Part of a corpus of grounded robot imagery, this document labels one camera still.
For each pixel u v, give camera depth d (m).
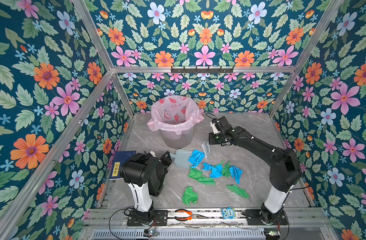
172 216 0.75
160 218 0.74
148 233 0.71
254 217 0.73
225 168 0.88
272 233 0.70
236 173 0.86
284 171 0.47
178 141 0.99
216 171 0.88
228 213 0.74
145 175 0.49
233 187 0.82
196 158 0.93
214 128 0.75
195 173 0.88
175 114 0.98
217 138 0.77
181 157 0.96
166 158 0.89
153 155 0.83
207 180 0.86
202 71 0.93
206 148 0.93
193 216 0.73
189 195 0.80
